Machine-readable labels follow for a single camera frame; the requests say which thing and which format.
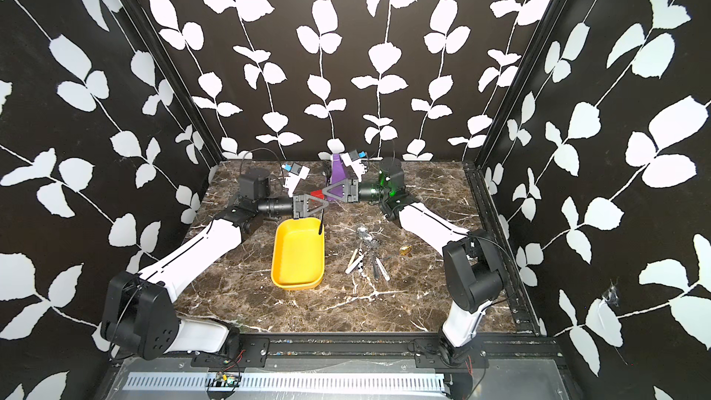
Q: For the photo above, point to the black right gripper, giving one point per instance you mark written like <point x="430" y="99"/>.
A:
<point x="351" y="189"/>

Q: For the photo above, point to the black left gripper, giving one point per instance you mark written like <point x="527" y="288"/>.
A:
<point x="299" y="206"/>

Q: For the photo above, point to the white handled steel spoon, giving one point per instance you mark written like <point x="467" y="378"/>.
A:
<point x="358" y="255"/>

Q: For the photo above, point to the yellow plastic storage box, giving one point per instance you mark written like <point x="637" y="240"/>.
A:
<point x="298" y="261"/>

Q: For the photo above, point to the black long spoon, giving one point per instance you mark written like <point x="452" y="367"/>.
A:
<point x="320" y="227"/>

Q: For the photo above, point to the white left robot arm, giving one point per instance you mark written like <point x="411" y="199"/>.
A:
<point x="139" y="314"/>

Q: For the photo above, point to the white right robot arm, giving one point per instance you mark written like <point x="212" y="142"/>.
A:
<point x="474" y="270"/>

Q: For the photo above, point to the red small block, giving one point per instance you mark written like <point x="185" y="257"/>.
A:
<point x="316" y="194"/>

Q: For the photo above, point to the purple plastic stand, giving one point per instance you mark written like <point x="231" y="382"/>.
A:
<point x="338" y="169"/>

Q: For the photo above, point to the small green circuit board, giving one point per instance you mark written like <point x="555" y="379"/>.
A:
<point x="221" y="382"/>

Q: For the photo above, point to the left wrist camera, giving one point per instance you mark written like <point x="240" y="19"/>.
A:
<point x="294" y="173"/>

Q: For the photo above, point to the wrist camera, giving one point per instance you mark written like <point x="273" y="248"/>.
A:
<point x="294" y="173"/>
<point x="355" y="160"/>

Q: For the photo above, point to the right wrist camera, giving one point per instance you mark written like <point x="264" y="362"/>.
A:
<point x="355" y="160"/>

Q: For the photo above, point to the black aluminium frame rail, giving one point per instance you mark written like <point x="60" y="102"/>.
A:
<point x="512" y="310"/>

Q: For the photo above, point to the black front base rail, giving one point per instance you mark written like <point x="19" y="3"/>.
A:
<point x="427" y="350"/>

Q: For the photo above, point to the white slotted cable duct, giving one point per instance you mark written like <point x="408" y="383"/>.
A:
<point x="298" y="382"/>

